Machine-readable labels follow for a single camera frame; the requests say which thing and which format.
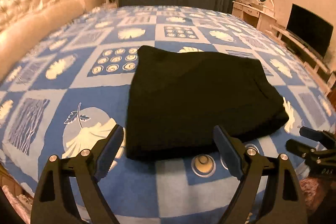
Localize black studded pants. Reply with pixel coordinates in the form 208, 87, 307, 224
126, 46, 289, 162

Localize pink floral patterned trousers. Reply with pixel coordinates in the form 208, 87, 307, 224
299, 177, 335, 216

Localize white tv stand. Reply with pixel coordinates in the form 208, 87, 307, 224
265, 25, 335, 95

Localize black flat screen television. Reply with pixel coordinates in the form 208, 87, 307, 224
286, 4, 334, 57

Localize blue patterned bed sheet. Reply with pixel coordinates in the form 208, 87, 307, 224
1, 6, 335, 223

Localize white vanity dressing table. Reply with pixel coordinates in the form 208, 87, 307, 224
232, 0, 277, 32

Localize cream tufted leather headboard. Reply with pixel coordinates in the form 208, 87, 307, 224
1, 0, 96, 79

